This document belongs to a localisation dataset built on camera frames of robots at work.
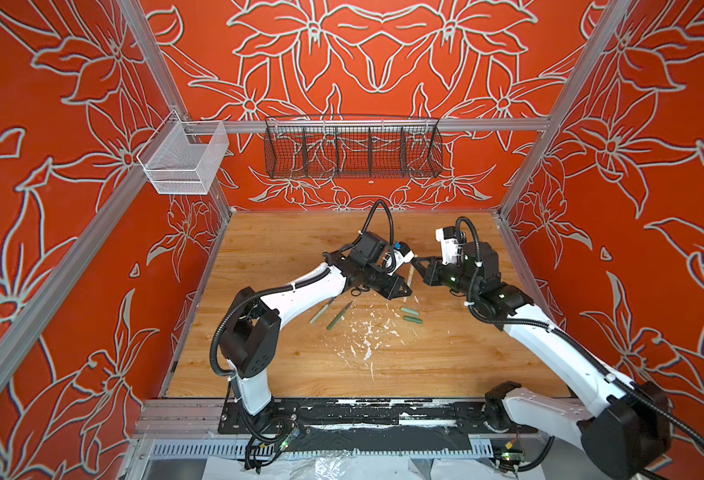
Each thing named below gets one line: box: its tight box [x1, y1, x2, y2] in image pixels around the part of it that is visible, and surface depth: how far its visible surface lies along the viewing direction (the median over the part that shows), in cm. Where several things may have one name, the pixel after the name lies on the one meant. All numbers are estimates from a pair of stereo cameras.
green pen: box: [326, 300, 354, 330], surface depth 93 cm
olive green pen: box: [308, 296, 337, 324], surface depth 93 cm
